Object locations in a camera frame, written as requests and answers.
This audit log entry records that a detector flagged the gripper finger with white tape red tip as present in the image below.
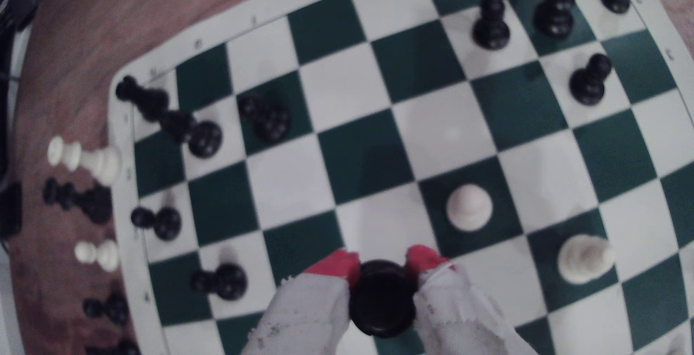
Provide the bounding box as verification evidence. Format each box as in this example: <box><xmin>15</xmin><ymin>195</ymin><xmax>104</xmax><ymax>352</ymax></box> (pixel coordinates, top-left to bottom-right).
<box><xmin>406</xmin><ymin>245</ymin><xmax>537</xmax><ymax>355</ymax></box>
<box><xmin>241</xmin><ymin>249</ymin><xmax>361</xmax><ymax>355</ymax></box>

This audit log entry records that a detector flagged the black rook chess piece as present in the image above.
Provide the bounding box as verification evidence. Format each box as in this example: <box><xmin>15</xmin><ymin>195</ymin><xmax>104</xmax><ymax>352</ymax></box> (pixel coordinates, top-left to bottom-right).
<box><xmin>348</xmin><ymin>260</ymin><xmax>418</xmax><ymax>339</ymax></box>
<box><xmin>115</xmin><ymin>75</ymin><xmax>170</xmax><ymax>123</ymax></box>

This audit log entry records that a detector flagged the white pawn chess piece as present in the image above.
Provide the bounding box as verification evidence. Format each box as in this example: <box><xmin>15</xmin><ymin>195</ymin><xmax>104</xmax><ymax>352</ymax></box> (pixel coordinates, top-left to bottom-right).
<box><xmin>74</xmin><ymin>239</ymin><xmax>120</xmax><ymax>273</ymax></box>
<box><xmin>446</xmin><ymin>183</ymin><xmax>494</xmax><ymax>232</ymax></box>

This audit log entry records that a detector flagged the white bishop chess piece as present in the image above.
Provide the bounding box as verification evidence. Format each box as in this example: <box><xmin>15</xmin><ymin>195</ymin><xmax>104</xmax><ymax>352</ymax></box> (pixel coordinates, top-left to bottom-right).
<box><xmin>557</xmin><ymin>234</ymin><xmax>617</xmax><ymax>285</ymax></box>

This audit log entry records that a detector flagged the green white chess mat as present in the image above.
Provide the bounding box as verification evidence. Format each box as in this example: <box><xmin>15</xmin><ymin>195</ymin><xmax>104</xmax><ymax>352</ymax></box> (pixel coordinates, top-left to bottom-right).
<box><xmin>107</xmin><ymin>0</ymin><xmax>694</xmax><ymax>355</ymax></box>

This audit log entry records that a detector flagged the black knight chess piece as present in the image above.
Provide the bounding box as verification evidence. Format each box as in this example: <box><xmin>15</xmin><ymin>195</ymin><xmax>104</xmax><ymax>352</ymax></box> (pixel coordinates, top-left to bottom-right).
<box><xmin>84</xmin><ymin>339</ymin><xmax>142</xmax><ymax>355</ymax></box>

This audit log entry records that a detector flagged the white rook chess piece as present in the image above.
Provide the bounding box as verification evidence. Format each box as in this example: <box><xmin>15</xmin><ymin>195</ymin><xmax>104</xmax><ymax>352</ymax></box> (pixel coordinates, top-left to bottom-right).
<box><xmin>47</xmin><ymin>136</ymin><xmax>123</xmax><ymax>187</ymax></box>

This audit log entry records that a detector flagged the black pawn g2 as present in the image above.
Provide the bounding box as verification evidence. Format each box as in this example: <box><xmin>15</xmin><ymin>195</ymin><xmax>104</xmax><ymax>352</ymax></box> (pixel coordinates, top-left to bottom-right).
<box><xmin>157</xmin><ymin>110</ymin><xmax>223</xmax><ymax>159</ymax></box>

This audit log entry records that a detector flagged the black pawn third row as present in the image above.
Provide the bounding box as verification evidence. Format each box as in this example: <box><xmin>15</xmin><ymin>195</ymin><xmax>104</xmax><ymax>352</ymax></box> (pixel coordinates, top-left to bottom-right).
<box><xmin>472</xmin><ymin>0</ymin><xmax>511</xmax><ymax>51</ymax></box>

